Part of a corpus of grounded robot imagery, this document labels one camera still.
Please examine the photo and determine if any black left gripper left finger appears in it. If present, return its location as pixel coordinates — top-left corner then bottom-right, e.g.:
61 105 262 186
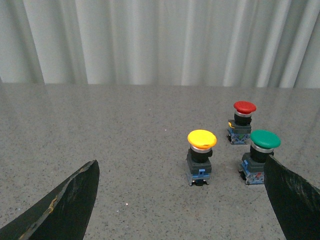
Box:
0 160 100 240

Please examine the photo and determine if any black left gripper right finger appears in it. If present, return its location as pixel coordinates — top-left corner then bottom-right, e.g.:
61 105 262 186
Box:
264 155 320 240

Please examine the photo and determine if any yellow mushroom push button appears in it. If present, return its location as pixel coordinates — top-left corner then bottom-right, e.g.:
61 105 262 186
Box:
186 129 217 186

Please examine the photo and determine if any green mushroom push button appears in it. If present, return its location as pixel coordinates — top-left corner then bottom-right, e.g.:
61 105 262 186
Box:
239 129 281 185

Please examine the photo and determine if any red mushroom push button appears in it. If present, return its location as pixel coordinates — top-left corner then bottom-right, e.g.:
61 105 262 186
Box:
227 100 257 145

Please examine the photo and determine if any white pleated curtain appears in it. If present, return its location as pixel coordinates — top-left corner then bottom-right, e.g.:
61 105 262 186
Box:
0 0 320 88

